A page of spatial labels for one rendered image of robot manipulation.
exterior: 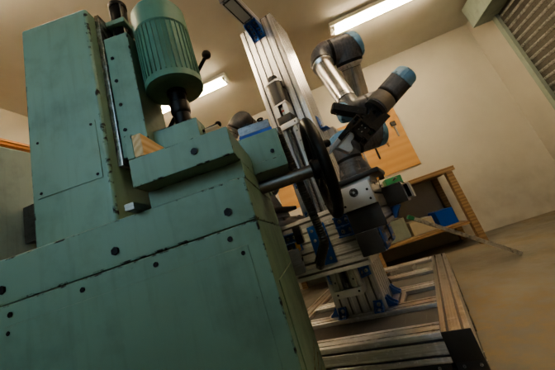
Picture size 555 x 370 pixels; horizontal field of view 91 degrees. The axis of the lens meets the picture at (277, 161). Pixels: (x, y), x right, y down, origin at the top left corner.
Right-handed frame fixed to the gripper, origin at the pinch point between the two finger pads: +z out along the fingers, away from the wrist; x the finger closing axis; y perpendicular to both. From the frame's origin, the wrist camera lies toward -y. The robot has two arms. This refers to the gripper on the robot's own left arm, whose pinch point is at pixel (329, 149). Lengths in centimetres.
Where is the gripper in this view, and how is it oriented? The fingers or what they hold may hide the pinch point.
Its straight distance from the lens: 87.8
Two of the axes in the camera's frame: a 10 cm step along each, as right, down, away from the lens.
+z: -6.7, 7.4, -0.6
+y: 7.4, 6.5, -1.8
